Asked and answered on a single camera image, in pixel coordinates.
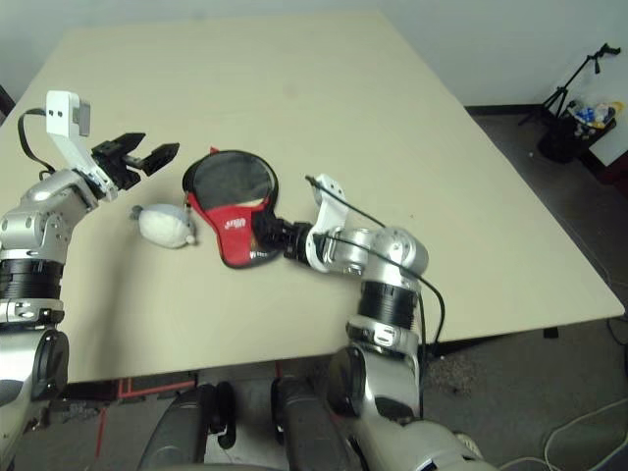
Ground black camera tripod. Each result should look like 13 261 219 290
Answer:
517 42 622 130

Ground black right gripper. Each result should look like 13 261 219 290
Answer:
254 213 316 264

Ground grey left robot leg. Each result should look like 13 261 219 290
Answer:
138 381 237 471

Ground white floor cable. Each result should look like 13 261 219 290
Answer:
497 395 628 471

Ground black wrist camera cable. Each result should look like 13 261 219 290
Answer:
17 107 58 176
304 174 447 423

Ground grey right robot leg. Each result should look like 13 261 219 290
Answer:
270 376 365 471

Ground dark red box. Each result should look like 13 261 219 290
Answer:
583 146 628 188

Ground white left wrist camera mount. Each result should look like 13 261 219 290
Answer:
45 89 120 203

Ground white board panel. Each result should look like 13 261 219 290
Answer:
586 116 628 169

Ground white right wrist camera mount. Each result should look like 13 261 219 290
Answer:
302 173 377 274

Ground red black paddle case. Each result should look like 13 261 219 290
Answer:
181 144 283 272

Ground black floor cable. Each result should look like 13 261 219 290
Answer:
605 317 628 347

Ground red floor tape outline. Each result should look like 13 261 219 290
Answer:
116 374 198 400

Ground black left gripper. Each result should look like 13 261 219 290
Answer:
93 131 181 190

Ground pale grey plush toy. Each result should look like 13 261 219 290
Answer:
129 201 200 252

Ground plastic waste pile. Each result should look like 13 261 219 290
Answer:
567 98 626 131

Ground black trash bin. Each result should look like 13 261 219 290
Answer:
536 110 617 165

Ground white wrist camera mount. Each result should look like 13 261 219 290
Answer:
45 89 120 203
302 173 377 274

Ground black left wrist camera cable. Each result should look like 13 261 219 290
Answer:
17 107 58 176

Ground red floor tape strip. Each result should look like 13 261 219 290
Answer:
94 406 109 460

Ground grey robot leg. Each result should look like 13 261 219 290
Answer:
138 381 237 471
270 376 365 471

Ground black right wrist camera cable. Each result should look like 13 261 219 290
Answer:
304 174 447 423

